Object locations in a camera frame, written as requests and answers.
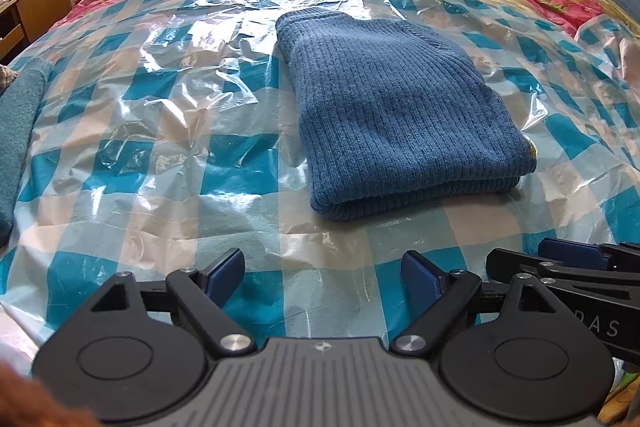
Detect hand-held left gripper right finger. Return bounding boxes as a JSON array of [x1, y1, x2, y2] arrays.
[[391, 250, 572, 356]]

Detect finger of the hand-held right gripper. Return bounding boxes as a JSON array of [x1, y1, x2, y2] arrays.
[[486, 249, 640, 299], [538, 238, 640, 269]]

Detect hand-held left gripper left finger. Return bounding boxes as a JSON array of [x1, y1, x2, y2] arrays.
[[90, 248, 254, 356]]

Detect blue knit sweater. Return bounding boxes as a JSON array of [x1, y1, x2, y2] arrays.
[[275, 9, 539, 223]]

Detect blue white checkered plastic sheet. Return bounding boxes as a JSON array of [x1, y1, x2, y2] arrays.
[[0, 0, 640, 380]]

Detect brown fuzzy cloth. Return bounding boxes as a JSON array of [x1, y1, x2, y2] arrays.
[[0, 357, 98, 427]]

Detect teal towel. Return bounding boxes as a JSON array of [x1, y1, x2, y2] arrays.
[[0, 57, 54, 248]]

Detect plaid cloth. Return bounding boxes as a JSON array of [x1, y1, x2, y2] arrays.
[[0, 64, 21, 96]]

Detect wooden desk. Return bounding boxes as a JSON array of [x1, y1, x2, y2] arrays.
[[0, 0, 68, 64]]

